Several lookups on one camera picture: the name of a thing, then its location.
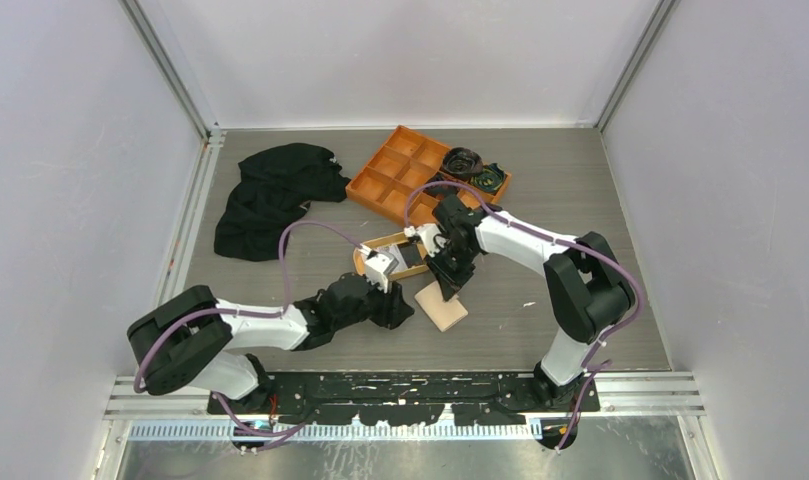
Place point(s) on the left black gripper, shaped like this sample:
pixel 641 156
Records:
pixel 393 307

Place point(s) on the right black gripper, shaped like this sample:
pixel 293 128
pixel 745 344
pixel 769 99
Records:
pixel 450 283

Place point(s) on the beige card holder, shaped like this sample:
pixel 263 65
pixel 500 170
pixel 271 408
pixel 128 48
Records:
pixel 444 314

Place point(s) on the black VIP credit card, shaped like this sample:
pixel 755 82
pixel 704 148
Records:
pixel 412 254

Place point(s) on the orange oval tray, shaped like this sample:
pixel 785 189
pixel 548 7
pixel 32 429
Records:
pixel 399 238

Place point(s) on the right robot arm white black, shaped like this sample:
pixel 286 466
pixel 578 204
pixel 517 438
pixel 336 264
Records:
pixel 589 292

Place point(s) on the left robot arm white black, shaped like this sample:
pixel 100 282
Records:
pixel 197 339

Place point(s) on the right credit card in tray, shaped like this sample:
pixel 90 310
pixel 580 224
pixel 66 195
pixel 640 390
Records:
pixel 395 251

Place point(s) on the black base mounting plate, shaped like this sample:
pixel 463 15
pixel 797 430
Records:
pixel 477 398

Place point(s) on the green patterned rolled tie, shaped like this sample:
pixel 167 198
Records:
pixel 490 180

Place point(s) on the dark brown rolled tie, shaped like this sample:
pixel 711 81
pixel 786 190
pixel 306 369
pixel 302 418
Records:
pixel 462 163

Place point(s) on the black cloth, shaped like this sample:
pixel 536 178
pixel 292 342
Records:
pixel 276 189

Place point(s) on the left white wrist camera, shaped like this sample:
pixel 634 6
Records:
pixel 378 266

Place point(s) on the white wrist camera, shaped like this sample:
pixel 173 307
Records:
pixel 427 237
pixel 378 266

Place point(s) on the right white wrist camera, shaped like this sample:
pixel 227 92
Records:
pixel 427 237

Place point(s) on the aluminium front frame rail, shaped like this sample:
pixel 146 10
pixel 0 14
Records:
pixel 183 416

